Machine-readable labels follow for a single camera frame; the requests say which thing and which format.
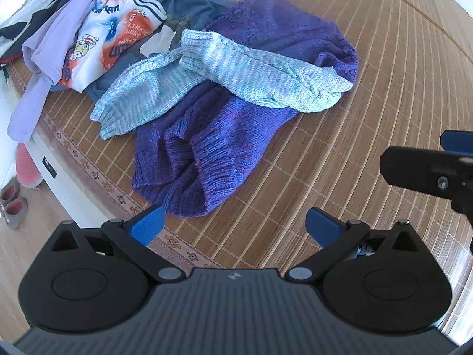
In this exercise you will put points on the dark navy garment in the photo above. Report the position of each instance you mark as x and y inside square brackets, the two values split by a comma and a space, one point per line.
[37, 18]

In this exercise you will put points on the lavender garment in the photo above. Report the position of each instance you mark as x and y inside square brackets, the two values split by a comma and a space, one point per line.
[48, 44]

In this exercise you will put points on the purple knit sweater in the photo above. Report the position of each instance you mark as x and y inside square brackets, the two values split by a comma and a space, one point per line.
[221, 148]

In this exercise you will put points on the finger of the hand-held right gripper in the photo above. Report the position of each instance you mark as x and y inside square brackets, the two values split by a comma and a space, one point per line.
[458, 142]
[414, 166]

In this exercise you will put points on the white bed frame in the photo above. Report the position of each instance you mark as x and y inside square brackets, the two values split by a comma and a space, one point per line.
[74, 185]

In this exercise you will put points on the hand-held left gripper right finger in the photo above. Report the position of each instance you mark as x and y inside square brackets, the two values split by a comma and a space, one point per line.
[323, 227]

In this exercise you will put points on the blue-grey sweatshirt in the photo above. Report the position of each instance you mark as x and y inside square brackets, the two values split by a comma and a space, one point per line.
[192, 7]

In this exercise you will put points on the grey slipper with pink lining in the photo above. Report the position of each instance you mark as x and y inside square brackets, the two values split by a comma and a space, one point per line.
[15, 212]
[9, 192]

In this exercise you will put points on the light blue knit sweater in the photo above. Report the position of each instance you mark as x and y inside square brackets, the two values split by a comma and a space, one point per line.
[258, 74]

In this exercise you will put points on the bamboo mat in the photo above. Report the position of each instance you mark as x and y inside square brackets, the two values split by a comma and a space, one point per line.
[369, 81]

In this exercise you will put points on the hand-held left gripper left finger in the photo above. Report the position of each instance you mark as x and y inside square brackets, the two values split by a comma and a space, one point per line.
[146, 225]

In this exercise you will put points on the white printed shirt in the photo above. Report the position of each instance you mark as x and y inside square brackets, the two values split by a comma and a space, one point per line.
[111, 26]

